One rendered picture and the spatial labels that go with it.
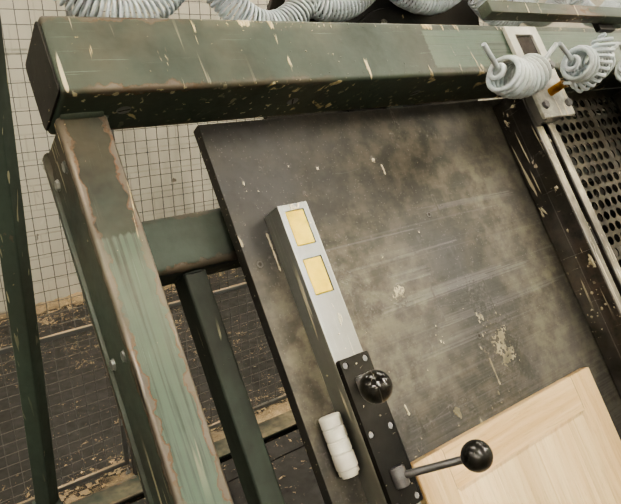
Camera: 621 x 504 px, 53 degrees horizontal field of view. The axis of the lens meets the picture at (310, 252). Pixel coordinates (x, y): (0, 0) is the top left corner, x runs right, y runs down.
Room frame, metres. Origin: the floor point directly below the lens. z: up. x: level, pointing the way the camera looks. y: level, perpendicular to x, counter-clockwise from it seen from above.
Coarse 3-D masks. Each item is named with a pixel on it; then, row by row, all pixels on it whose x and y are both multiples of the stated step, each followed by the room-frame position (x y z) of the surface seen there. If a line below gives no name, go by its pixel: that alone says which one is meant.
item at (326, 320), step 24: (288, 240) 0.79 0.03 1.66; (288, 264) 0.80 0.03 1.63; (312, 288) 0.77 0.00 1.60; (336, 288) 0.78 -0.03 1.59; (312, 312) 0.75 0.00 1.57; (336, 312) 0.76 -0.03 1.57; (312, 336) 0.76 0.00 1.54; (336, 336) 0.74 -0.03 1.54; (336, 360) 0.72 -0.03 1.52; (336, 384) 0.72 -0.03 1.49; (336, 408) 0.72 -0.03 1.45; (360, 432) 0.68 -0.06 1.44; (360, 456) 0.68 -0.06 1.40; (360, 480) 0.68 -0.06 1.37
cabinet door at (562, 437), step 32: (576, 384) 0.93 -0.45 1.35; (512, 416) 0.83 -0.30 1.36; (544, 416) 0.86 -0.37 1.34; (576, 416) 0.90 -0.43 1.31; (608, 416) 0.93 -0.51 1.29; (448, 448) 0.75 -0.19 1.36; (512, 448) 0.80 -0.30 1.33; (544, 448) 0.83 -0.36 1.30; (576, 448) 0.86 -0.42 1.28; (608, 448) 0.89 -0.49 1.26; (448, 480) 0.72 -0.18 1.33; (480, 480) 0.75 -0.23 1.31; (512, 480) 0.77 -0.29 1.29; (544, 480) 0.80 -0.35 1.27; (576, 480) 0.83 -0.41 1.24; (608, 480) 0.86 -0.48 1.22
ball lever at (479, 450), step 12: (468, 444) 0.63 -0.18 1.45; (480, 444) 0.62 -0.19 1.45; (468, 456) 0.62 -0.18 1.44; (480, 456) 0.61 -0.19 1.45; (492, 456) 0.62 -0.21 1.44; (396, 468) 0.66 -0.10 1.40; (420, 468) 0.65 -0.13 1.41; (432, 468) 0.64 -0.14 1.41; (444, 468) 0.64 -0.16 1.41; (468, 468) 0.62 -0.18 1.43; (480, 468) 0.61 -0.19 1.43; (396, 480) 0.65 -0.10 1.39; (408, 480) 0.65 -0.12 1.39
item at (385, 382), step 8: (360, 376) 0.71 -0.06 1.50; (368, 376) 0.61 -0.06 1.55; (376, 376) 0.61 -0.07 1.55; (384, 376) 0.61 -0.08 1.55; (360, 384) 0.61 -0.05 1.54; (368, 384) 0.60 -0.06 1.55; (376, 384) 0.60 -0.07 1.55; (384, 384) 0.60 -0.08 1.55; (392, 384) 0.61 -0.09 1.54; (360, 392) 0.61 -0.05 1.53; (368, 392) 0.60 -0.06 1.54; (376, 392) 0.60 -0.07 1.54; (384, 392) 0.60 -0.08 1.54; (368, 400) 0.60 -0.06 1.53; (376, 400) 0.60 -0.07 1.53; (384, 400) 0.60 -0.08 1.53
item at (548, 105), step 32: (512, 32) 1.21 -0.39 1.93; (608, 32) 1.13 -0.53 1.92; (544, 96) 1.16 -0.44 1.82; (512, 128) 1.21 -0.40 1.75; (544, 128) 1.19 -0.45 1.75; (544, 160) 1.15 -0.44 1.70; (544, 192) 1.14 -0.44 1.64; (576, 192) 1.13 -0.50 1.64; (544, 224) 1.14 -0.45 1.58; (576, 224) 1.09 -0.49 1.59; (576, 256) 1.08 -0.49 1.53; (608, 256) 1.07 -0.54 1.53; (576, 288) 1.08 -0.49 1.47; (608, 288) 1.03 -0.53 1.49; (608, 320) 1.02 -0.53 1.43; (608, 352) 1.02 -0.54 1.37
